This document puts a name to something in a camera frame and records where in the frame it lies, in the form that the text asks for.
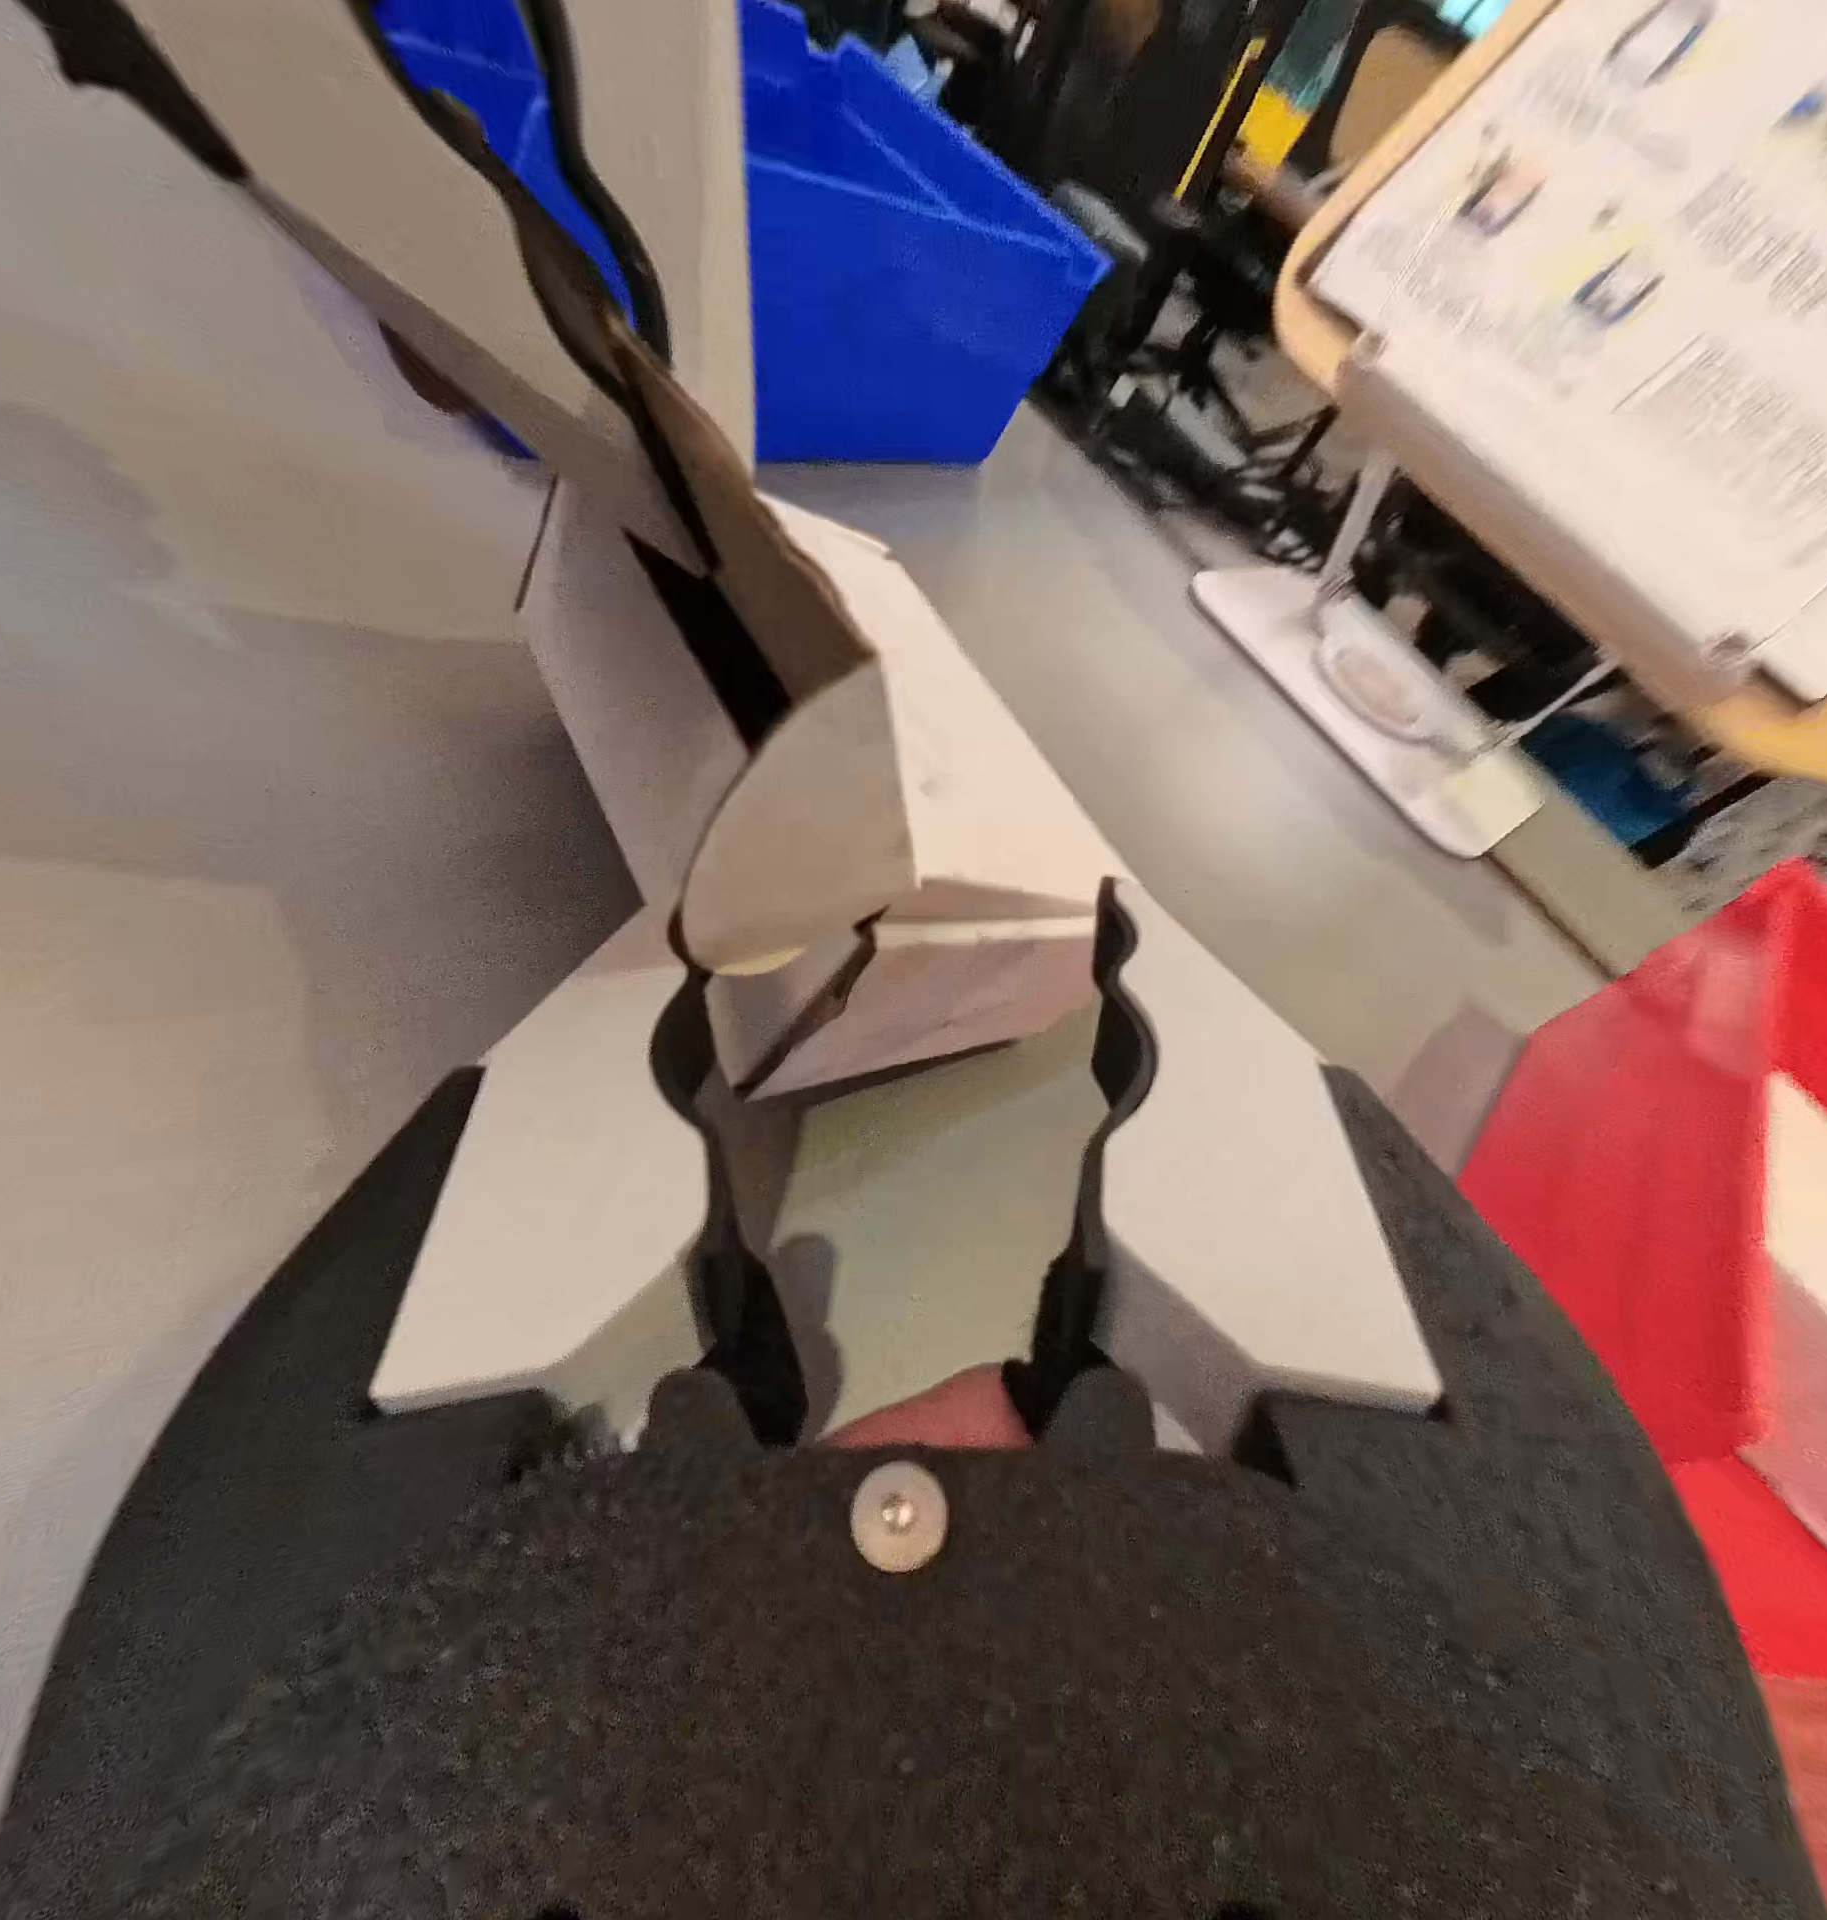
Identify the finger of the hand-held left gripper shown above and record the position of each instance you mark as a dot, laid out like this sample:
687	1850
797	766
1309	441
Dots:
403	256
687	181

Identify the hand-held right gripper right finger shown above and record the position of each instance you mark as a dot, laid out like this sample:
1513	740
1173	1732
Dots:
1246	1230

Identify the printed instruction sheet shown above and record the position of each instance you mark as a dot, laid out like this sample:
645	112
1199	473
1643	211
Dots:
1678	299

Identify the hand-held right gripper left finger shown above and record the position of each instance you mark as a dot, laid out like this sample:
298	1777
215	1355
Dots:
548	1230

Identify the black office chair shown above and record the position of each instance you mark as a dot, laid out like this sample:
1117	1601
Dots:
1199	299

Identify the wooden document stand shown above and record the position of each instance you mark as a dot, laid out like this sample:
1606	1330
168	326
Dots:
1276	614

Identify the blue plastic bin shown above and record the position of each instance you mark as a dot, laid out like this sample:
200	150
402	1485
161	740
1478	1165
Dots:
884	299

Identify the red plastic bin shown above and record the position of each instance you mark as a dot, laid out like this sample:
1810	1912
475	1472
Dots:
1602	1198

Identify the grey desk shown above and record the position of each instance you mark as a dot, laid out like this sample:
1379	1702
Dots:
181	1049

